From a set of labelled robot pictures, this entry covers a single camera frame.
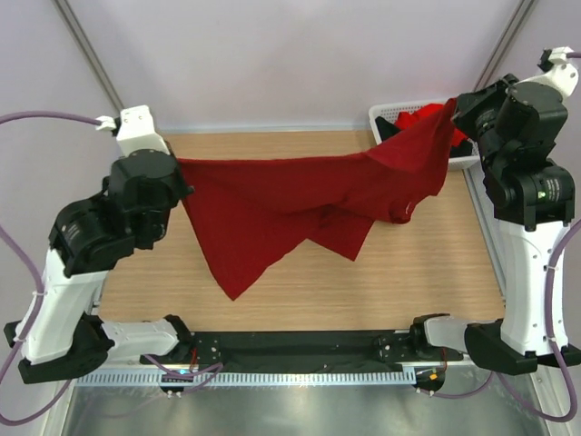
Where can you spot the black shirt in basket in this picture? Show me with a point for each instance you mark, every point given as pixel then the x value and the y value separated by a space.
pixel 387 129

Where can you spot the left aluminium corner post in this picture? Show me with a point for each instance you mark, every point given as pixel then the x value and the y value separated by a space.
pixel 93 61

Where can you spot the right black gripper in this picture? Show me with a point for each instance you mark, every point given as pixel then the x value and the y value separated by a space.
pixel 472 103

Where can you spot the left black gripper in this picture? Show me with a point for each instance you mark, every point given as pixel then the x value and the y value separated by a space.
pixel 180 188

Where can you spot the aluminium front frame rail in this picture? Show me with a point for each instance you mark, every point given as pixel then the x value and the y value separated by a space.
pixel 118 363

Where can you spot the dark red t-shirt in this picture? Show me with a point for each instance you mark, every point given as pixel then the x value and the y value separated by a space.
pixel 248 214

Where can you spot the aluminium corner post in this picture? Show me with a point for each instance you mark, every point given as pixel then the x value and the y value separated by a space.
pixel 93 61
pixel 507 38

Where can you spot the white slotted cable duct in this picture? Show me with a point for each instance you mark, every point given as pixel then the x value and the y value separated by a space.
pixel 156 378

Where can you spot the right aluminium corner post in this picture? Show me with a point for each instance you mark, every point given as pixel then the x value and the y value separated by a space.
pixel 507 38

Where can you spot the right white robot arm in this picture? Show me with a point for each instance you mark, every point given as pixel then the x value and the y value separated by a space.
pixel 533 200

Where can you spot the bright red shirt in basket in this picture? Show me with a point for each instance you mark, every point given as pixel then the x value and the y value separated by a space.
pixel 407 119

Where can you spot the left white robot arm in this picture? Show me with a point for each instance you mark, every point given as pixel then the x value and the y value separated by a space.
pixel 60 338

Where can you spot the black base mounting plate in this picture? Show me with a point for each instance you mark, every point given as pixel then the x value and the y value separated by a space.
pixel 308 352

